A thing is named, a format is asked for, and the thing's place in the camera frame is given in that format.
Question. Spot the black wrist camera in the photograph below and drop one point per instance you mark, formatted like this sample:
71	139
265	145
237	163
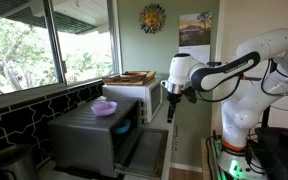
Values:
190	95

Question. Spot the metal pot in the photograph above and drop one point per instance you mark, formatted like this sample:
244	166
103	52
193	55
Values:
10	163

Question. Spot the window frame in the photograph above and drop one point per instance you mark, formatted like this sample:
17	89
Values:
54	40

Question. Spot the blue bowl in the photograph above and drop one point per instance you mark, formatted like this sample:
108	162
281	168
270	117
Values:
122	127

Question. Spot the wall calendar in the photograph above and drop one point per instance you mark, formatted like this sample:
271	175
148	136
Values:
194	30

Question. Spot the sun wall decoration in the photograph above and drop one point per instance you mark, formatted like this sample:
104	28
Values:
152	18

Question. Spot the glass toaster oven door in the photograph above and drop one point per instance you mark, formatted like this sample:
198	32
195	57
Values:
144	150

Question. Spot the purple bowl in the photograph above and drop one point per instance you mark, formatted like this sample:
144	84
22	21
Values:
104	108

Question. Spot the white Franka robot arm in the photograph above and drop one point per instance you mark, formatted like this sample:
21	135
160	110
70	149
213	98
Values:
250	100

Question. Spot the wooden serving tray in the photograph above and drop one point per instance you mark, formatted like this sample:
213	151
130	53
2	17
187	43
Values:
114	80

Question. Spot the black equipment case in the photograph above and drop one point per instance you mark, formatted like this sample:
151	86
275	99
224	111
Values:
277	150

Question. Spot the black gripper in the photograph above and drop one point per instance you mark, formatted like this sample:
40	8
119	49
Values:
174	97

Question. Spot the silver toaster oven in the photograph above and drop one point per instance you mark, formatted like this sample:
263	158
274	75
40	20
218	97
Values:
84	133

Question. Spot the white microwave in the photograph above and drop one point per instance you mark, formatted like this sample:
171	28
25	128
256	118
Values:
130	91

